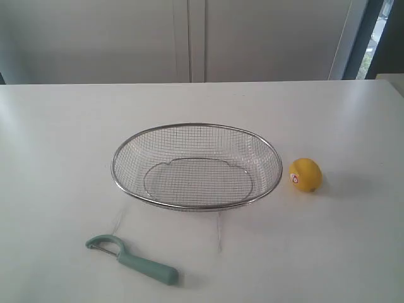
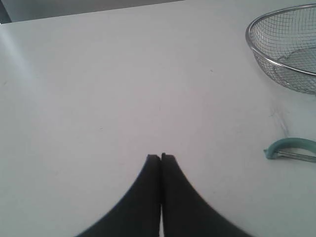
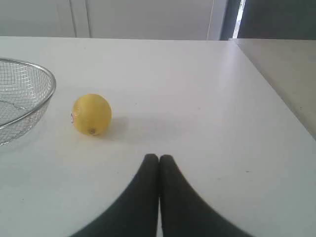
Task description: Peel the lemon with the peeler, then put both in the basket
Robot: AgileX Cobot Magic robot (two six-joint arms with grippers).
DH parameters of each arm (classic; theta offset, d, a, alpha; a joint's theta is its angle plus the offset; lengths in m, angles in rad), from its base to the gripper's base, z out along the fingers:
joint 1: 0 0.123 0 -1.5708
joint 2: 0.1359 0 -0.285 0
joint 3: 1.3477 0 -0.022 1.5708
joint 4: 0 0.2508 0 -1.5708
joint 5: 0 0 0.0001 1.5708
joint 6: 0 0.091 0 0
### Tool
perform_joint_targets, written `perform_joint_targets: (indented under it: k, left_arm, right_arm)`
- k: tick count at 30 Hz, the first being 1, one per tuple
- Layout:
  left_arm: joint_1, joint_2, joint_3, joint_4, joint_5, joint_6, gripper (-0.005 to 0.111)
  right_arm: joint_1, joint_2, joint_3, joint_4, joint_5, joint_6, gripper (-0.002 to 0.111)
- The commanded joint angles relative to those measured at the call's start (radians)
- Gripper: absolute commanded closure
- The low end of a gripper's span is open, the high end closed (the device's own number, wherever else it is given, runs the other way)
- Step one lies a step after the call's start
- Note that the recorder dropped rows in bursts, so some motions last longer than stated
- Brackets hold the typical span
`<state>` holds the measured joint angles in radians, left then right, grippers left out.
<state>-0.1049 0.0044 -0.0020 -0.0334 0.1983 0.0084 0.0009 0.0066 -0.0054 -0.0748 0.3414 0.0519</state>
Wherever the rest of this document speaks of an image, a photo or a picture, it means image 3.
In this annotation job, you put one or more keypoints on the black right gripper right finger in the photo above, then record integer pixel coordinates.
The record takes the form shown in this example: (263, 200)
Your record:
(183, 212)

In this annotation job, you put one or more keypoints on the adjacent white side table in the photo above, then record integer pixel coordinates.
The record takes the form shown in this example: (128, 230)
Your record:
(289, 66)

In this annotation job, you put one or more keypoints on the steel wire mesh basket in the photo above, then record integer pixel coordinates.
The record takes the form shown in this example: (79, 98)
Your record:
(25, 92)

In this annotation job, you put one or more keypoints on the yellow lemon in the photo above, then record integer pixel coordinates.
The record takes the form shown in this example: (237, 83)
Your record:
(91, 114)

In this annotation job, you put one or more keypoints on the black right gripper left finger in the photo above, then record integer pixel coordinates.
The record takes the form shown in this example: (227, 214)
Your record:
(135, 212)

